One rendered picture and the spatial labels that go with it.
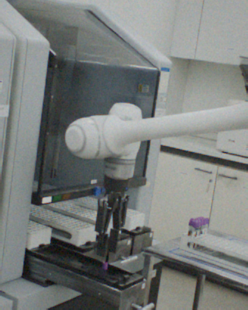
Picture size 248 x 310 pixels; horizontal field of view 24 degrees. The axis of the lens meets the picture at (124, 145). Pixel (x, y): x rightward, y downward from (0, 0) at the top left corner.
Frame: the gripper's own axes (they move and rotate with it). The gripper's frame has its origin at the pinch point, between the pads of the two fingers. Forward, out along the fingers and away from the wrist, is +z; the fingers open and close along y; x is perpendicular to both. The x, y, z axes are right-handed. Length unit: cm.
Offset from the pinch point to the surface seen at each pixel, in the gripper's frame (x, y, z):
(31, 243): -21.6, 8.6, 4.6
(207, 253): 18.7, -30.6, 3.6
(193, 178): -82, -225, 20
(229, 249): 25.7, -30.7, 0.0
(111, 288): 10.4, 11.0, 7.7
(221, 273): 27.1, -23.8, 6.0
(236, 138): -56, -226, -14
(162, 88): -20, -55, -45
